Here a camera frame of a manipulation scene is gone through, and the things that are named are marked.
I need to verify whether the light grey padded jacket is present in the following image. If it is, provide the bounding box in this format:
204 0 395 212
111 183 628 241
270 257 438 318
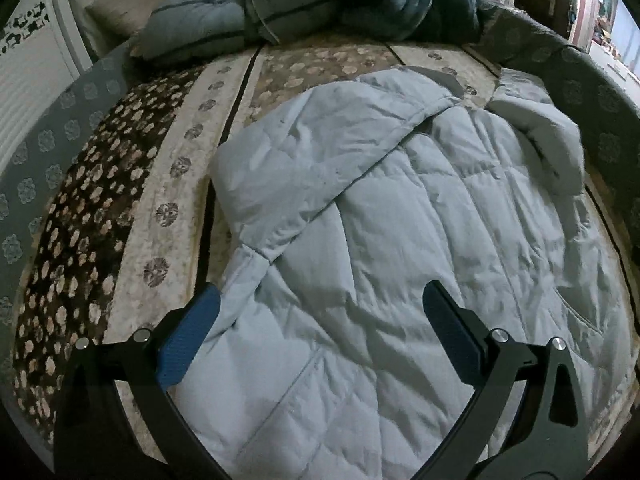
175 67 639 479

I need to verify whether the patterned brown beige bedspread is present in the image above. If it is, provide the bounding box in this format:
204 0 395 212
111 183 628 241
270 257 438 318
12 37 639 469

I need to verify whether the white low cabinet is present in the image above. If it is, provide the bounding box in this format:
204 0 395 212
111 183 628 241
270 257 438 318
588 41 640 105

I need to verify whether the white patterned cabinet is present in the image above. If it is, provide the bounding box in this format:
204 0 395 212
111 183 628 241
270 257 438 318
1 0 92 168

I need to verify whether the beige pillow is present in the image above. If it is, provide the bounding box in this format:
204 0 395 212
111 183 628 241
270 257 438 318
87 0 164 37

